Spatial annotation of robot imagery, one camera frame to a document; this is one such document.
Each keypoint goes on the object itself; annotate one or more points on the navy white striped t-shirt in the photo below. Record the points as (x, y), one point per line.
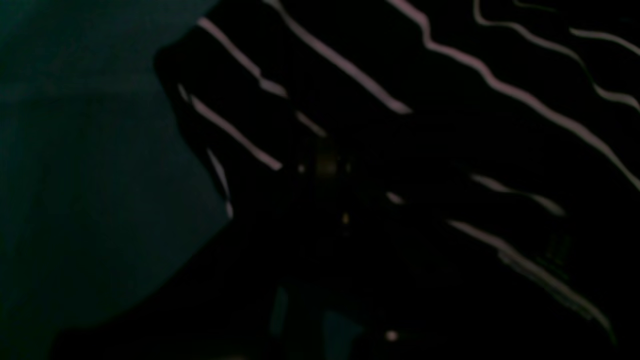
(405, 180)

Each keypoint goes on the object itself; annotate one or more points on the teal tablecloth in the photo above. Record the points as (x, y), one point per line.
(101, 199)

